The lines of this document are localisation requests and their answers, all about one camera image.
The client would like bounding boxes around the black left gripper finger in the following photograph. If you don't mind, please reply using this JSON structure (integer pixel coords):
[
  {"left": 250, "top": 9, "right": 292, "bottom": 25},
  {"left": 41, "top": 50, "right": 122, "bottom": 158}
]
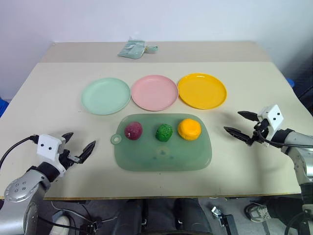
[
  {"left": 78, "top": 140, "right": 96, "bottom": 165},
  {"left": 61, "top": 132, "right": 74, "bottom": 145}
]

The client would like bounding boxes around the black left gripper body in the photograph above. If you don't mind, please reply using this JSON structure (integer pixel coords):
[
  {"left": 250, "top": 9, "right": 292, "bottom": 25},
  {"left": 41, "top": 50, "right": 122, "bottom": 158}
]
[{"left": 58, "top": 147, "right": 82, "bottom": 172}]

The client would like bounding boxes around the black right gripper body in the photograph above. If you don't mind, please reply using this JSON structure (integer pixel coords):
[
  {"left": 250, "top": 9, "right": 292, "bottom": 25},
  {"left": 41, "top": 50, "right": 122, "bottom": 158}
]
[{"left": 246, "top": 118, "right": 271, "bottom": 146}]

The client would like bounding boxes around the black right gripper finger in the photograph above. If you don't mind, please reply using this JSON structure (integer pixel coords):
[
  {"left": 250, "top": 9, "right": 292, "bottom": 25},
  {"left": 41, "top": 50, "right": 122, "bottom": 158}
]
[
  {"left": 223, "top": 126, "right": 251, "bottom": 142},
  {"left": 238, "top": 111, "right": 259, "bottom": 121}
]

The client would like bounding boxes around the orange yellow fruit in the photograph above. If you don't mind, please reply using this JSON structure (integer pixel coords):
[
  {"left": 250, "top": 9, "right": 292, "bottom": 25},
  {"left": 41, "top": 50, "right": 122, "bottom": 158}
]
[{"left": 178, "top": 118, "right": 202, "bottom": 141}]

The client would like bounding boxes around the purple red fruit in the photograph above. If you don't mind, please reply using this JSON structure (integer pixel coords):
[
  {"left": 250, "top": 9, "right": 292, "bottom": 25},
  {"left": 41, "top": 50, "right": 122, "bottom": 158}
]
[{"left": 124, "top": 121, "right": 143, "bottom": 141}]

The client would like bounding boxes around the yellow plate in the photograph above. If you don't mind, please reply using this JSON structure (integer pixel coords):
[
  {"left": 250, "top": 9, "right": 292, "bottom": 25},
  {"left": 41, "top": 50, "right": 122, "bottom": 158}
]
[{"left": 177, "top": 72, "right": 227, "bottom": 110}]

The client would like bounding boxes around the mint green plate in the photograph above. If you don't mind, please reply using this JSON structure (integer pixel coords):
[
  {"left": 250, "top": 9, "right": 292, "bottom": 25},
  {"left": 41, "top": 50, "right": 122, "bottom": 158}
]
[{"left": 81, "top": 77, "right": 131, "bottom": 116}]

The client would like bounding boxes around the green toy vegetable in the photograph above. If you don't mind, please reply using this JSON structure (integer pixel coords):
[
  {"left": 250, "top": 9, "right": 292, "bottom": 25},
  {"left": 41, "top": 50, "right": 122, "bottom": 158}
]
[{"left": 156, "top": 123, "right": 174, "bottom": 142}]

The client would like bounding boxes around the pink plate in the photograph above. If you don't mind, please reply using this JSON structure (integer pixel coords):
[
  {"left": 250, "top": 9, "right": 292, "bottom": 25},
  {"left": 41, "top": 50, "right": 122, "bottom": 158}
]
[{"left": 131, "top": 74, "right": 179, "bottom": 112}]

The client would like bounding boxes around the white sneaker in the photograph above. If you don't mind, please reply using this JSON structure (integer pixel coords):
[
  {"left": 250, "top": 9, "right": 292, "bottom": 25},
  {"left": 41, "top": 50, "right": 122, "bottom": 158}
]
[{"left": 50, "top": 214, "right": 71, "bottom": 235}]

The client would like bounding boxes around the blue plastic crate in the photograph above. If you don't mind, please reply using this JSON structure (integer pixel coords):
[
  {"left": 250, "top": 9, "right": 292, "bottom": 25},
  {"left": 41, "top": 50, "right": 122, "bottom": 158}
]
[{"left": 0, "top": 96, "right": 10, "bottom": 118}]

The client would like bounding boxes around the translucent green cutting board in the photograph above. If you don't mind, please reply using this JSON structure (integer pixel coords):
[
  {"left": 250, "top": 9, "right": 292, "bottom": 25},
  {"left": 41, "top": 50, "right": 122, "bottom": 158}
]
[{"left": 111, "top": 113, "right": 212, "bottom": 173}]

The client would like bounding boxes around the grey patterned sneaker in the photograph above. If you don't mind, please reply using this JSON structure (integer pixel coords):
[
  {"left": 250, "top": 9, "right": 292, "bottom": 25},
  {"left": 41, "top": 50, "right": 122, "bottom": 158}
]
[{"left": 245, "top": 202, "right": 271, "bottom": 223}]

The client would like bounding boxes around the black metal stand base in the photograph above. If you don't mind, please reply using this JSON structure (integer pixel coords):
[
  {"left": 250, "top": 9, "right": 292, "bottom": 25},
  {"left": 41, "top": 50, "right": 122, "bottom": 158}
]
[{"left": 211, "top": 206, "right": 237, "bottom": 235}]

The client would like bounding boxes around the teal fabric pouch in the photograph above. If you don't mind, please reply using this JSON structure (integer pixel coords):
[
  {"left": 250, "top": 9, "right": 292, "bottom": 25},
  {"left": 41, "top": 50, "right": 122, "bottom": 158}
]
[{"left": 117, "top": 39, "right": 158, "bottom": 59}]

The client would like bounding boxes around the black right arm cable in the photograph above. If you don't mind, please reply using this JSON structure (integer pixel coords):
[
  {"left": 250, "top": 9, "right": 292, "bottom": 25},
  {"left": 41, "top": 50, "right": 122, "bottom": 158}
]
[{"left": 254, "top": 119, "right": 313, "bottom": 150}]

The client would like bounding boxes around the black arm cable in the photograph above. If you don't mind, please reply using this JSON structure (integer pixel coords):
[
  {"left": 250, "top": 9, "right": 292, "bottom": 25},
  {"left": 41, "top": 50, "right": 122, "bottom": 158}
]
[
  {"left": 254, "top": 119, "right": 313, "bottom": 150},
  {"left": 0, "top": 135, "right": 40, "bottom": 172}
]

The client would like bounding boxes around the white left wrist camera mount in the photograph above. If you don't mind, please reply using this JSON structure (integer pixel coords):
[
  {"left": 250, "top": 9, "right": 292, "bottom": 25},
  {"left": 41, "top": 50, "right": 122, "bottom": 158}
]
[{"left": 37, "top": 134, "right": 67, "bottom": 177}]

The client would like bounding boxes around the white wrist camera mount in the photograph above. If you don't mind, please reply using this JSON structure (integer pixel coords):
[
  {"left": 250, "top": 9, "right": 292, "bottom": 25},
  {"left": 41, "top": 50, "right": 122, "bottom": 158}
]
[
  {"left": 37, "top": 134, "right": 67, "bottom": 177},
  {"left": 259, "top": 104, "right": 284, "bottom": 137}
]

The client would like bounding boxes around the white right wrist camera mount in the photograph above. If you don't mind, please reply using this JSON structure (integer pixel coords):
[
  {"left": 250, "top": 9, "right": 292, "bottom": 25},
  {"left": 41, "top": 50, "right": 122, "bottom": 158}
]
[{"left": 259, "top": 104, "right": 284, "bottom": 137}]

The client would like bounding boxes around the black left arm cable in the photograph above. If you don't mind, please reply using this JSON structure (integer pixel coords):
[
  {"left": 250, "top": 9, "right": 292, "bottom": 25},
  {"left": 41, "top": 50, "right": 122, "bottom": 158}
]
[{"left": 0, "top": 135, "right": 40, "bottom": 172}]

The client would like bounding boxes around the black floor cable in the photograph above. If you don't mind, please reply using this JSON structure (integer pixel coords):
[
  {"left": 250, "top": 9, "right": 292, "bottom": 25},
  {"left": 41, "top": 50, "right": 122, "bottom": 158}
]
[{"left": 50, "top": 200, "right": 118, "bottom": 232}]

